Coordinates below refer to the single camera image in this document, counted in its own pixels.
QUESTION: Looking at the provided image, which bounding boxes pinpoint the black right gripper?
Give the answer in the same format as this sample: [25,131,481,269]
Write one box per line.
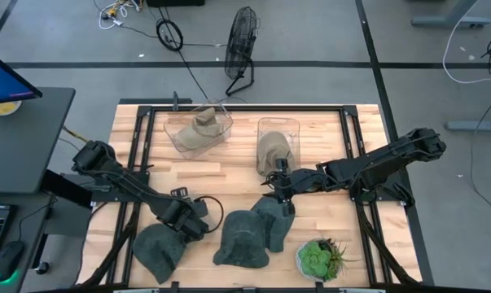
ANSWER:
[261,168,327,217]

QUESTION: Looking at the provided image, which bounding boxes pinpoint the dark grey-green cap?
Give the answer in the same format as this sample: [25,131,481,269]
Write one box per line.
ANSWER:
[251,196,296,253]
[132,222,189,285]
[212,210,270,269]

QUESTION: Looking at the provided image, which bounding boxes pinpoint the tan cap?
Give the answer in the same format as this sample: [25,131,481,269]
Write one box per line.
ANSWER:
[174,107,225,151]
[256,130,297,177]

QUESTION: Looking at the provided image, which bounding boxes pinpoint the clear plastic bin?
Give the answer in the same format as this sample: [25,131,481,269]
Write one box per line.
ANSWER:
[163,102,234,160]
[256,116,302,178]

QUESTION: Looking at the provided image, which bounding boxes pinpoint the green succulent plant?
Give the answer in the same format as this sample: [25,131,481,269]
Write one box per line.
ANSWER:
[298,240,331,278]

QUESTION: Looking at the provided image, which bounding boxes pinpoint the white textured plant pot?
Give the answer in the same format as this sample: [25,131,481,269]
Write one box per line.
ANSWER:
[296,238,340,283]

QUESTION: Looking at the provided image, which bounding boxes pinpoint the spiky green air plant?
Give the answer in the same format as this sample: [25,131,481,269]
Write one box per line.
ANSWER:
[316,238,360,282]

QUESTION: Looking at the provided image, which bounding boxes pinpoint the black floor fan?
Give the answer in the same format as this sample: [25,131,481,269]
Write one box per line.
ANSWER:
[223,6,261,98]

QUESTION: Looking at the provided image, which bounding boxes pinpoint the dark grey desk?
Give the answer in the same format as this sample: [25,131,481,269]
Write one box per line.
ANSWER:
[0,86,76,195]

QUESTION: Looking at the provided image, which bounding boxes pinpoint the black computer mouse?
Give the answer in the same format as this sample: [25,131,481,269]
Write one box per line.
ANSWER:
[0,239,26,282]

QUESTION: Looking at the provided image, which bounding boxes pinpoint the grey table foot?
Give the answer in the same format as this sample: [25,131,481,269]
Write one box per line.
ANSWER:
[410,0,491,28]
[445,120,491,132]

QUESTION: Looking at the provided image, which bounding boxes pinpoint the white bowl with yellow content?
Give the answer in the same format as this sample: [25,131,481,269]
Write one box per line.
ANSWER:
[0,100,23,117]

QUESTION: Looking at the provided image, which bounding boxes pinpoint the black box on floor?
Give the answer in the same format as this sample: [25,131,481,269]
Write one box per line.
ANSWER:
[146,0,206,8]

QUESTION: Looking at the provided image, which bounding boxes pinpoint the computer monitor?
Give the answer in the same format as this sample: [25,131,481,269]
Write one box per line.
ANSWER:
[0,47,43,107]

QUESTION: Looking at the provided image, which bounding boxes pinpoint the black left gripper cable loop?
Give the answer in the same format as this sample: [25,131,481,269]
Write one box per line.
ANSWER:
[195,195,226,234]

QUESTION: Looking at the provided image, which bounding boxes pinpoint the black metal table frame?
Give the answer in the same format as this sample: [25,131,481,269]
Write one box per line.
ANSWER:
[81,104,423,293]

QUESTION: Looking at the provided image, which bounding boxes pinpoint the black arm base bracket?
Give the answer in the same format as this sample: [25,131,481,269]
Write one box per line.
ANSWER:
[40,168,94,209]

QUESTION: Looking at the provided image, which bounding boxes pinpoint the yellow cable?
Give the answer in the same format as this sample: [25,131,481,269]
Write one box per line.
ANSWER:
[61,125,90,144]

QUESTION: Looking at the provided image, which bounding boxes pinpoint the black fan power cable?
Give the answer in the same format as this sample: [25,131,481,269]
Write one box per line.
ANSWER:
[158,7,210,101]

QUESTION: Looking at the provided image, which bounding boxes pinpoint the coiled black cable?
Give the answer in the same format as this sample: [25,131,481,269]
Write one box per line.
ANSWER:
[155,18,185,53]

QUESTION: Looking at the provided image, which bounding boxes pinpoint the thin black floor cable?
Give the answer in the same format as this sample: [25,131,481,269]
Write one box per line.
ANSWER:
[468,91,491,223]

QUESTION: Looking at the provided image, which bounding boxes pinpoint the long white cable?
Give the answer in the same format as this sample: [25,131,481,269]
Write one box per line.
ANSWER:
[442,0,491,85]

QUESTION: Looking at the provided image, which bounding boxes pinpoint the white cable bundle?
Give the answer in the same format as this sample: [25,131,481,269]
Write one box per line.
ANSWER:
[92,0,142,30]

